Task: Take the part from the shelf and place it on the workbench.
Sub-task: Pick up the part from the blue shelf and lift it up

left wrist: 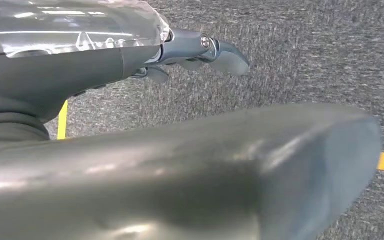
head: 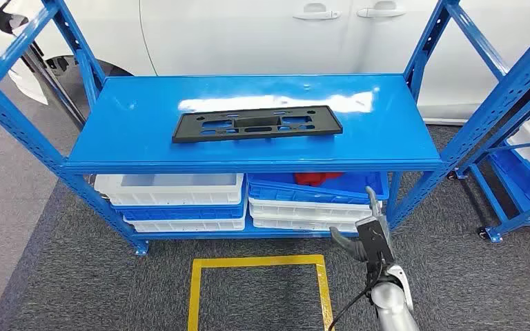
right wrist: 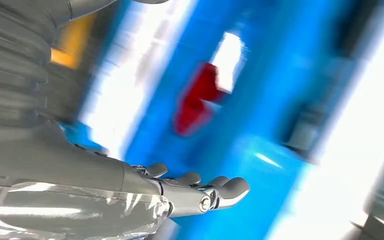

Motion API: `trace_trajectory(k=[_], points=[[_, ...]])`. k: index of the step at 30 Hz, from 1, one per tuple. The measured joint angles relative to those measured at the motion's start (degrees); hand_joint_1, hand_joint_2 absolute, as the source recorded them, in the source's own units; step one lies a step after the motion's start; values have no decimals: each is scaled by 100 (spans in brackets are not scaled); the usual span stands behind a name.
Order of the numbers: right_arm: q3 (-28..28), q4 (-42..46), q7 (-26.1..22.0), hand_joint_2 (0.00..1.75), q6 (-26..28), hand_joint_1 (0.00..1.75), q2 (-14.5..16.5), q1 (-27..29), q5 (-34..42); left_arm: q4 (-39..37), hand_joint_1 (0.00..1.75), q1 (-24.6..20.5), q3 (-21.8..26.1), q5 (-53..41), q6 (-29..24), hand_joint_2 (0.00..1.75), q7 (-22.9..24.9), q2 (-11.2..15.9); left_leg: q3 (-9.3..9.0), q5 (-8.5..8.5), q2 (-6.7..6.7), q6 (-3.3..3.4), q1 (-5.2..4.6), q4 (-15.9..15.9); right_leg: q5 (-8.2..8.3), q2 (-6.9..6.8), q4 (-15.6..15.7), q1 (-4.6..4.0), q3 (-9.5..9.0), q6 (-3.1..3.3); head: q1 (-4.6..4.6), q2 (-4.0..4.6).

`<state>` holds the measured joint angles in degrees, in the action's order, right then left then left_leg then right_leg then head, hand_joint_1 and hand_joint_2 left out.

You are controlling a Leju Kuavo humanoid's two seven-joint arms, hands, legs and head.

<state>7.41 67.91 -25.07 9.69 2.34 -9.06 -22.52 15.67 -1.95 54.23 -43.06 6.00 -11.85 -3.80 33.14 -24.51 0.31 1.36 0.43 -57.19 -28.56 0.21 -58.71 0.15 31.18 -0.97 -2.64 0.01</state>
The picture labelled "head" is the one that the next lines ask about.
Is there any white car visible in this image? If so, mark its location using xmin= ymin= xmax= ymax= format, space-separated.
xmin=0 ymin=0 xmax=530 ymax=125

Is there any yellow floor tape square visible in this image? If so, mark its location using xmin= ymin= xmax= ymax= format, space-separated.
xmin=187 ymin=254 xmax=335 ymax=331

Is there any black plastic plate frame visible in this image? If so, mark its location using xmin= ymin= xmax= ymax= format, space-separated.
xmin=171 ymin=105 xmax=344 ymax=144

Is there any blue wheeled shelf rack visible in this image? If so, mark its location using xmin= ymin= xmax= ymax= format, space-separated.
xmin=447 ymin=77 xmax=530 ymax=244

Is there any dark metal pole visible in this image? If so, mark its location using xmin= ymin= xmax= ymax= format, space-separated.
xmin=21 ymin=44 xmax=86 ymax=130

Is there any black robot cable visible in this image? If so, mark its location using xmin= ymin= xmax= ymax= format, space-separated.
xmin=328 ymin=260 xmax=385 ymax=331

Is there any red cloth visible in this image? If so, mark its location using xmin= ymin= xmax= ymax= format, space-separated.
xmin=293 ymin=172 xmax=344 ymax=188

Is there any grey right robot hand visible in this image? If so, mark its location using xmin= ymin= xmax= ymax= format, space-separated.
xmin=328 ymin=186 xmax=390 ymax=263

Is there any blue metal shelf rack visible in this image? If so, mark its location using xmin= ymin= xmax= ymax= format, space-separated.
xmin=0 ymin=0 xmax=530 ymax=257

